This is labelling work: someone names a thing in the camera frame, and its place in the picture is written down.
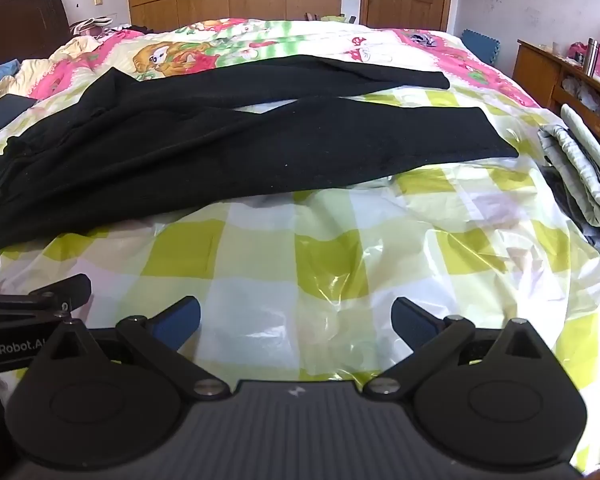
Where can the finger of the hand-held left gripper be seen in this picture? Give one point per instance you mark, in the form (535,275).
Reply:
(55,292)

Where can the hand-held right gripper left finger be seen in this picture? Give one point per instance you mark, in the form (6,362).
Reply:
(176,319)

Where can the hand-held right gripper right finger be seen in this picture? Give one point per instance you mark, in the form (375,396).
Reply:
(413,322)

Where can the black pants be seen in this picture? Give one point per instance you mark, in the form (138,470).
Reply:
(180,150)

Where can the green checked plastic sheet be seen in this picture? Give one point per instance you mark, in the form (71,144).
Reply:
(330,260)

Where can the dark blue notebook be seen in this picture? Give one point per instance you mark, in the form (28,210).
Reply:
(5,112)

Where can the folded grey striped cloth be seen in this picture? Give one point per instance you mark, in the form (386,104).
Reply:
(585,175)

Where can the dark wooden headboard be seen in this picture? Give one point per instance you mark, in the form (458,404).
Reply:
(20,25)

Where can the white handbag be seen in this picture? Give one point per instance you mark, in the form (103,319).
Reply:
(91,25)

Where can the wooden desk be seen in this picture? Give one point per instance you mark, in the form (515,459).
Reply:
(535,70)

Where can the blue foam mat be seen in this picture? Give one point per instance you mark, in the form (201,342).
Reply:
(480,46)

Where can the white plastic bag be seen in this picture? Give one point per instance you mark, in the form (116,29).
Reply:
(582,91)

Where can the cartoon printed quilt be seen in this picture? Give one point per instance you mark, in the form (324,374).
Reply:
(280,40)

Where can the steel thermos bottle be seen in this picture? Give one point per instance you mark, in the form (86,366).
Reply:
(591,55)

